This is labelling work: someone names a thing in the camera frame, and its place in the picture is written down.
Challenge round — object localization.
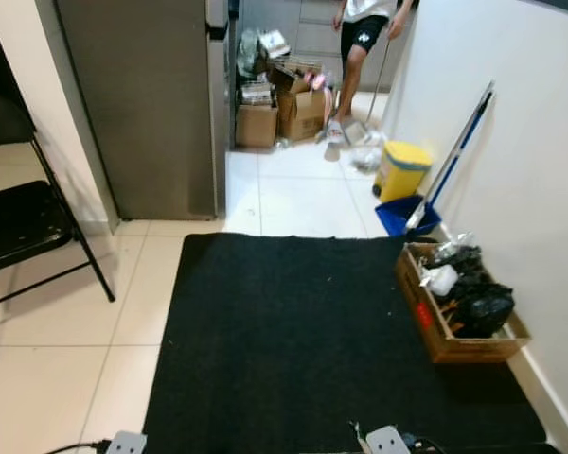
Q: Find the blue handled broom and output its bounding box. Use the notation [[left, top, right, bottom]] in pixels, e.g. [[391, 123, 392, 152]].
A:
[[404, 80, 497, 234]]

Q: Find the black floor mat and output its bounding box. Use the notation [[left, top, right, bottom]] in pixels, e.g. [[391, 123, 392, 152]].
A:
[[140, 232, 552, 454]]

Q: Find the yellow waste bin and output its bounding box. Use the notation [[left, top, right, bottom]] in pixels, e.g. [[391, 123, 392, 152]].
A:
[[371, 140, 435, 203]]

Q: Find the shallow brown cardboard tray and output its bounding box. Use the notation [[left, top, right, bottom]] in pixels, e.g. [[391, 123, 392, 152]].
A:
[[394, 240, 533, 365]]

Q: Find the green food pouch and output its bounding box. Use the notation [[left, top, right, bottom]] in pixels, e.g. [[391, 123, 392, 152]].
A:
[[347, 421, 372, 447]]

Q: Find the grey fridge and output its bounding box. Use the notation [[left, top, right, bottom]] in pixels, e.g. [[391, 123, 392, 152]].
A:
[[51, 0, 230, 221]]

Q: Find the black rubbish bag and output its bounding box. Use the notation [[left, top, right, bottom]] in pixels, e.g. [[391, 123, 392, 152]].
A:
[[437, 246, 517, 340]]

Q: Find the crumpled clear plastic bag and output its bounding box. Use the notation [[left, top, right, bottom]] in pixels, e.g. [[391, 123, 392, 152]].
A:
[[348, 128, 389, 176]]

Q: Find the grey green rubbish bag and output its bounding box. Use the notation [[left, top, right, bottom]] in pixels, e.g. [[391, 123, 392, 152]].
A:
[[235, 26, 266, 81]]

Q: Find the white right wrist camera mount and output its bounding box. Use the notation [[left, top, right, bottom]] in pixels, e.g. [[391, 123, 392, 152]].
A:
[[364, 425, 414, 454]]

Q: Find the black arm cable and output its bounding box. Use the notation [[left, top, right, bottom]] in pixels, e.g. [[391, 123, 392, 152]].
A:
[[43, 438, 113, 454], [399, 433, 451, 454]]

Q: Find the thin grey broom stick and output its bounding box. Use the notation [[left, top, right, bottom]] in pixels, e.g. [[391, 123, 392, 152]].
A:
[[362, 28, 394, 124]]

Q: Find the cardboard box with papers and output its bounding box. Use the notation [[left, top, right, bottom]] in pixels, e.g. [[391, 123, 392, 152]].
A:
[[234, 102, 279, 150]]

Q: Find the open brown cardboard box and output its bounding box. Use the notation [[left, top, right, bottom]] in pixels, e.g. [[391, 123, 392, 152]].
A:
[[276, 83, 334, 143]]

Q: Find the person in black shorts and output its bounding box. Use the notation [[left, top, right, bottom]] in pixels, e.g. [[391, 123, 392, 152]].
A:
[[322, 0, 419, 148]]

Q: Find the blue dustpan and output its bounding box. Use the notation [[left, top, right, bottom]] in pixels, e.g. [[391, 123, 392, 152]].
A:
[[375, 194, 444, 238]]

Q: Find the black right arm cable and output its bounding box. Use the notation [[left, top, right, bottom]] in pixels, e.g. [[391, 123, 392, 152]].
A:
[[399, 433, 451, 454]]

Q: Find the small labelled cardboard box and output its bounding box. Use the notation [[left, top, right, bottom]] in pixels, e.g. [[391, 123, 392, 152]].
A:
[[257, 28, 293, 60]]

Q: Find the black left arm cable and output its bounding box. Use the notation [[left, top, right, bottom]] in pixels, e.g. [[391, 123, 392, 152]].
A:
[[43, 438, 113, 454]]

